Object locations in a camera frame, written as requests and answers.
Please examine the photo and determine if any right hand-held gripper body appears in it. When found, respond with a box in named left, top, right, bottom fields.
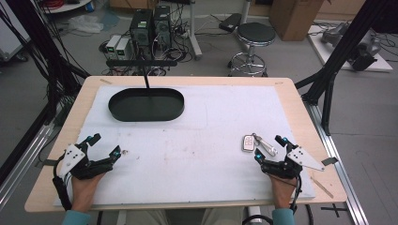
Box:
left=261, top=146, right=326, bottom=180

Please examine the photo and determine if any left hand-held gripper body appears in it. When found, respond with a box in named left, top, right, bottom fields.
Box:
left=58, top=142, right=115, bottom=181

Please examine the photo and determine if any silver metal keychain clip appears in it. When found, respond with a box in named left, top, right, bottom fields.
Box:
left=252, top=132, right=279, bottom=158

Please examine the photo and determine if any silver car key fob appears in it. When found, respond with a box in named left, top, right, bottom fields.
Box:
left=240, top=134, right=256, bottom=154

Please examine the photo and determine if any black oval tray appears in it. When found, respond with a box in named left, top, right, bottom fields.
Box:
left=107, top=87, right=186, bottom=123

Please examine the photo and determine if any person's right hand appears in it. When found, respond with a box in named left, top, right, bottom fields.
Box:
left=269, top=174, right=299, bottom=210

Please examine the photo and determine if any person's left hand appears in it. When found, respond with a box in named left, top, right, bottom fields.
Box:
left=70, top=172, right=106, bottom=214

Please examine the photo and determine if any white table mat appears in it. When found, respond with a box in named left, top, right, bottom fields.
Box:
left=52, top=83, right=317, bottom=208

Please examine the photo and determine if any black tape cross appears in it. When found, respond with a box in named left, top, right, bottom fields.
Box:
left=320, top=202, right=348, bottom=218

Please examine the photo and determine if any white power supply unit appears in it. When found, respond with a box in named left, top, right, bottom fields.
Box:
left=105, top=34, right=122, bottom=61
left=115, top=37, right=131, bottom=61

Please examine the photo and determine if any round black stool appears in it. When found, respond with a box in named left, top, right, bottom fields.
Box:
left=227, top=22, right=277, bottom=78

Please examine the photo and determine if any clear plastic bag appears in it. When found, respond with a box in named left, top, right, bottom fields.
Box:
left=68, top=14, right=105, bottom=35

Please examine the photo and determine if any white board with grey devices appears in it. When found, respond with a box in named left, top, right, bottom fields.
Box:
left=307, top=22, right=394, bottom=73

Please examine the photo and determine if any black computer tower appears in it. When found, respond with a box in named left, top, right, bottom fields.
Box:
left=129, top=8, right=155, bottom=61
left=152, top=5, right=173, bottom=52

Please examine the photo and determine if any brown cardboard box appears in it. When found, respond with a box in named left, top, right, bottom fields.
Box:
left=268, top=0, right=326, bottom=42

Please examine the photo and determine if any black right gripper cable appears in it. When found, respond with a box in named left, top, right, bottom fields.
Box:
left=289, top=174, right=303, bottom=216

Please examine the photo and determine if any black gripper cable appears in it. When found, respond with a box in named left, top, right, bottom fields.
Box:
left=52, top=155, right=73, bottom=212
left=289, top=174, right=303, bottom=216

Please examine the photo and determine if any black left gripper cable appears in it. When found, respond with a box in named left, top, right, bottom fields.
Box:
left=52, top=155, right=73, bottom=212

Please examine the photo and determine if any aluminium rail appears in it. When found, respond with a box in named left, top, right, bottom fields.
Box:
left=0, top=121, right=57, bottom=211
left=302, top=99, right=371, bottom=225

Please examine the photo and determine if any black frame post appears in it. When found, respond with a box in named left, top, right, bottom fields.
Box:
left=0, top=0, right=92, bottom=121
left=294, top=0, right=398, bottom=137

